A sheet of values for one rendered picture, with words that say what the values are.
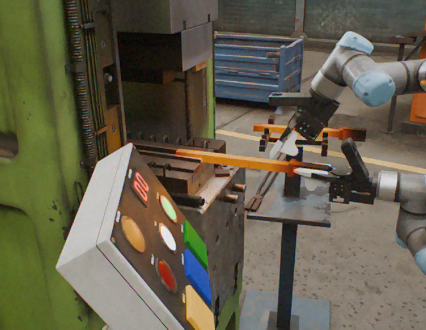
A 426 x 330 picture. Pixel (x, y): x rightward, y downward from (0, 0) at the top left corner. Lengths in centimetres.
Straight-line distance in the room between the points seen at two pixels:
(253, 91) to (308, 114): 398
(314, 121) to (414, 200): 31
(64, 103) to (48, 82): 6
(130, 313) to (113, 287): 5
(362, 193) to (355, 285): 132
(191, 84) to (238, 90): 368
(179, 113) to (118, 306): 102
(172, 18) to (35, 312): 87
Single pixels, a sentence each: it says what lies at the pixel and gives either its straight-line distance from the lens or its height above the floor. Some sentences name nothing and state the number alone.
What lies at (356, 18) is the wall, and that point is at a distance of 894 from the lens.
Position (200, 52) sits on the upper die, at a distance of 124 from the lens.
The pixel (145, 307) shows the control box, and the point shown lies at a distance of 65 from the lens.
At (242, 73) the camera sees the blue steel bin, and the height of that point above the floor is 40.
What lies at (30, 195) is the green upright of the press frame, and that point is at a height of 105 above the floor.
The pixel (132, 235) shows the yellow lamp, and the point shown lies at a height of 117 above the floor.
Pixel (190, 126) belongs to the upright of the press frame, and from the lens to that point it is 158.
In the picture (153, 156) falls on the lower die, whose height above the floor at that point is 99.
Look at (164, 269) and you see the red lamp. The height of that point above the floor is 110.
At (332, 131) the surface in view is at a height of 95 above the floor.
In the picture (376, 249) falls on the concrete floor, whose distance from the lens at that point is 283.
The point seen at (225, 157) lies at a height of 101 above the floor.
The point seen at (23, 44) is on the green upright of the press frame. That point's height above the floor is 137.
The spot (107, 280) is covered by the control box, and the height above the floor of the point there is 114.
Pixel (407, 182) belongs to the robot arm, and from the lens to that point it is 122.
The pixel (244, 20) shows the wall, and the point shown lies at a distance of 980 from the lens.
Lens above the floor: 151
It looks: 24 degrees down
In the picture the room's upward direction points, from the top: 1 degrees counter-clockwise
